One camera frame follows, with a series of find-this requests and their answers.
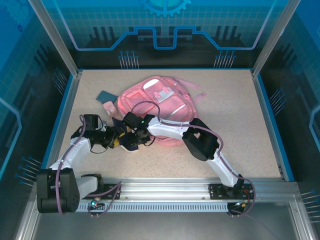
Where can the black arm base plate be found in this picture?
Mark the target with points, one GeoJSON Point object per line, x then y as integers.
{"type": "Point", "coordinates": [107, 186]}
{"type": "Point", "coordinates": [216, 192]}

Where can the aluminium side rail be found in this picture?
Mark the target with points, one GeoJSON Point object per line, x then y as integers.
{"type": "Point", "coordinates": [63, 112]}
{"type": "Point", "coordinates": [257, 82]}

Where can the navy book with yellow label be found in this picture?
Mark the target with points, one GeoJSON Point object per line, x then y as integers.
{"type": "Point", "coordinates": [130, 147]}

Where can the dark teal notebook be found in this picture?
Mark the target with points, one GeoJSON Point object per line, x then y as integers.
{"type": "Point", "coordinates": [106, 96]}

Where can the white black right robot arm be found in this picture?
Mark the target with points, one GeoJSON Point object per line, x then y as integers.
{"type": "Point", "coordinates": [170, 128]}

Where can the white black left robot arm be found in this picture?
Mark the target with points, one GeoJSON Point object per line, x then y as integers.
{"type": "Point", "coordinates": [75, 152]}

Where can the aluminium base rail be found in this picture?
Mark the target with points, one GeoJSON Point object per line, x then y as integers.
{"type": "Point", "coordinates": [162, 186]}

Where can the small pink box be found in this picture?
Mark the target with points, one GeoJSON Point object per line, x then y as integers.
{"type": "Point", "coordinates": [110, 108]}

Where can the aluminium frame post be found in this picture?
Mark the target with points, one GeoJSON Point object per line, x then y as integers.
{"type": "Point", "coordinates": [270, 42]}
{"type": "Point", "coordinates": [62, 42]}

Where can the small green-lit controller board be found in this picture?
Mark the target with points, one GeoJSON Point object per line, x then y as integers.
{"type": "Point", "coordinates": [95, 203]}
{"type": "Point", "coordinates": [240, 204]}

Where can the pink student backpack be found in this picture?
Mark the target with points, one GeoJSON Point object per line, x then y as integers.
{"type": "Point", "coordinates": [170, 100]}

